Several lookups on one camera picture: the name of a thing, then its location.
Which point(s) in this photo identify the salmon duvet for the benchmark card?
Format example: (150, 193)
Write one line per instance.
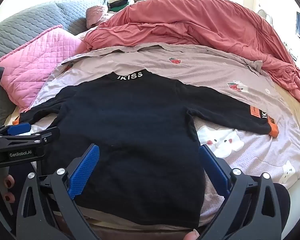
(190, 22)

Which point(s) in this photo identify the person's left hand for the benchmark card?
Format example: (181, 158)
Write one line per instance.
(9, 182)

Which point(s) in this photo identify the pink quilted blanket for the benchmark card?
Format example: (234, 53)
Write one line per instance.
(35, 60)

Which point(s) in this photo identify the printed bed sheet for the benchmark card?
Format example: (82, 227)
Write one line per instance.
(202, 65)

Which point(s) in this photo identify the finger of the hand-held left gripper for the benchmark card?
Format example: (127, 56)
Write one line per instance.
(27, 137)
(18, 128)

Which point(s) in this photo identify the dark green clothing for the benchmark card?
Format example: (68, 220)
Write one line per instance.
(117, 3)

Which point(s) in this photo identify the person's right hand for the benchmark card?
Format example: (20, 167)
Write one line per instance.
(192, 235)

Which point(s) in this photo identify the small mauve pillow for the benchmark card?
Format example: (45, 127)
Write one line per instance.
(97, 15)

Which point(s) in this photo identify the black sweater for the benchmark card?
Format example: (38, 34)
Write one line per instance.
(130, 130)

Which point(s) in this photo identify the grey quilted cushion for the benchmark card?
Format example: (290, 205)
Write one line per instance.
(27, 20)

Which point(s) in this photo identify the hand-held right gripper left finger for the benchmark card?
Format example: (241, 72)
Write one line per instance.
(83, 172)

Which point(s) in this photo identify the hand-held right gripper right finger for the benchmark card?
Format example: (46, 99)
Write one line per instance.
(215, 170)

